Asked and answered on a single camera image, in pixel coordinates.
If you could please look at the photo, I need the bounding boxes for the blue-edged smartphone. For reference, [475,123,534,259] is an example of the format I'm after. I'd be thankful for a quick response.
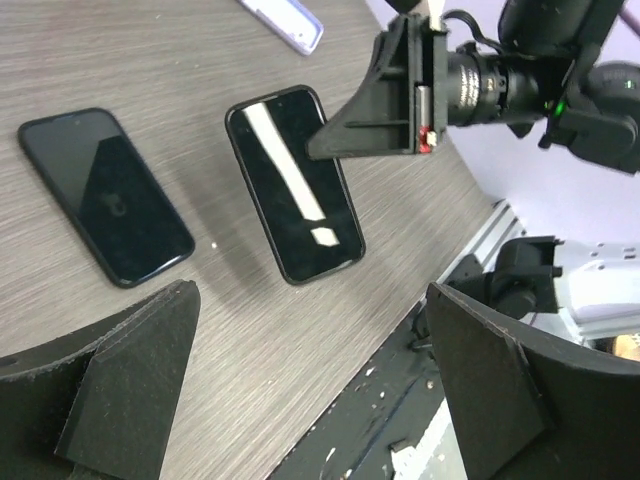
[17,107,195,289]

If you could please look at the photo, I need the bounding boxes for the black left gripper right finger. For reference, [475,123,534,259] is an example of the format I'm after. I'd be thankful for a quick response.
[426,284,639,479]

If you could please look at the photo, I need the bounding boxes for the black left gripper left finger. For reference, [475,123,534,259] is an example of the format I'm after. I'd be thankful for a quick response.
[1,280,201,475]

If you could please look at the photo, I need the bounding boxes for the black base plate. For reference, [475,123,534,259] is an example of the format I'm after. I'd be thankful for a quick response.
[269,301,444,480]

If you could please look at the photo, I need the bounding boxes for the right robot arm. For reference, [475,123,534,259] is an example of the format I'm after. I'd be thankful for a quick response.
[307,1,639,346]

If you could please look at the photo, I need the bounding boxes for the lilac phone case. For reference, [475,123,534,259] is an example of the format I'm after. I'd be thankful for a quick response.
[238,0,324,56]

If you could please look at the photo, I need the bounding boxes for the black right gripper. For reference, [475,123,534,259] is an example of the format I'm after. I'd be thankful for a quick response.
[307,15,545,160]

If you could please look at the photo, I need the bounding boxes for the black phone case two holes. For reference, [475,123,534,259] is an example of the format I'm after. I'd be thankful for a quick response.
[223,84,367,286]

